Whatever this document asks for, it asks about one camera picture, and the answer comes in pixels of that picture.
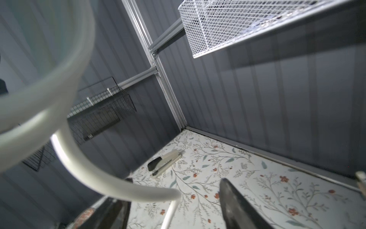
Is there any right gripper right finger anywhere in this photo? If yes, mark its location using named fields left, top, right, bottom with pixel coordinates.
left=219, top=178, right=272, bottom=229

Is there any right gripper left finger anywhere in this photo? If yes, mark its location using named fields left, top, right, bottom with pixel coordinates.
left=78, top=197, right=132, bottom=229

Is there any white cord of teal strip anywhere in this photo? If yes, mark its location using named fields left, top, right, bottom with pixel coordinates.
left=0, top=0, right=182, bottom=229

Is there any tape roll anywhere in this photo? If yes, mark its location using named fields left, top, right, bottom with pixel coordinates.
left=71, top=208, right=95, bottom=229

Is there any floral table mat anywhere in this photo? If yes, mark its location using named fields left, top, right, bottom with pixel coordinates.
left=65, top=128, right=366, bottom=229

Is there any beige black stapler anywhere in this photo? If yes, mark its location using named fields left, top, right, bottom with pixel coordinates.
left=147, top=149, right=185, bottom=177

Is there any black wire basket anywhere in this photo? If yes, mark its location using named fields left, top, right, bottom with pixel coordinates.
left=22, top=76, right=137, bottom=172

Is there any white wire mesh basket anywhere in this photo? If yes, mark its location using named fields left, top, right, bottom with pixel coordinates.
left=178, top=1, right=347, bottom=58

